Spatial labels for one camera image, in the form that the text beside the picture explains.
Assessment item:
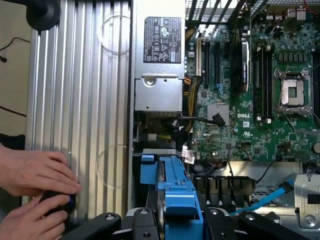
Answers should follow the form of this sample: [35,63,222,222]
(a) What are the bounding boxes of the clear round disc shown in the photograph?
[97,12,132,55]
[96,143,132,190]

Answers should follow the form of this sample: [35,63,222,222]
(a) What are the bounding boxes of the metal locking lever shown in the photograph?
[276,65,289,112]

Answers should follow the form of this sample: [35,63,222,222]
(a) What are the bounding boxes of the long black expansion slot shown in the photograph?
[204,41,212,87]
[214,41,221,86]

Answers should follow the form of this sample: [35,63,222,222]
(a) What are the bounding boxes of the black plastic fan shroud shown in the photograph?
[193,174,257,208]

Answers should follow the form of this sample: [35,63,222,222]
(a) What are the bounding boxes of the open PC case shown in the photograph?
[127,0,320,240]

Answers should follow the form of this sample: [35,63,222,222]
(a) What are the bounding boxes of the black RAM slot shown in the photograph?
[262,46,273,125]
[312,48,320,111]

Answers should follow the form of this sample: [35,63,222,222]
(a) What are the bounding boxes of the silver chipset heat sink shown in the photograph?
[206,104,230,127]

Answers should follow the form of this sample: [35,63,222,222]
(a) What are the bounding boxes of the person's right hand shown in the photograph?
[0,194,72,240]

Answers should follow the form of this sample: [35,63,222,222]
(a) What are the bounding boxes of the beige expansion slot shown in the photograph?
[196,37,203,77]

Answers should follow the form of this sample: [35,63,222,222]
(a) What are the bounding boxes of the metal disk bay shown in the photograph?
[132,148,191,191]

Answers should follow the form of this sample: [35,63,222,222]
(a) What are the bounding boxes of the blue SATA wire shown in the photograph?
[228,178,295,217]

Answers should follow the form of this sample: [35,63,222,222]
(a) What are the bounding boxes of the silver power supply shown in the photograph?
[133,0,187,113]

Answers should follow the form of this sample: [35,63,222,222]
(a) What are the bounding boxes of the person's left hand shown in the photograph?
[0,144,82,198]

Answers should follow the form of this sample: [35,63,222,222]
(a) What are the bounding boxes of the CPU socket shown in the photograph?
[273,66,313,116]

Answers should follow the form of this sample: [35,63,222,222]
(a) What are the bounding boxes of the green motherboard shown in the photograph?
[184,14,320,163]

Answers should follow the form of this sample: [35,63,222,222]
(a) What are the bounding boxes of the black wire with plug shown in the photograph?
[161,113,226,128]

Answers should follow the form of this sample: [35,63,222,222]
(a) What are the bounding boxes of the braided yellow black cable bundle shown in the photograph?
[183,26,203,133]

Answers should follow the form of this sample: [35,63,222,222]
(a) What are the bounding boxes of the black graphics card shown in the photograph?
[231,24,252,95]

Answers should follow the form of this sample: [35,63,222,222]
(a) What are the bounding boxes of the thick black wire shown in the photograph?
[254,153,320,185]

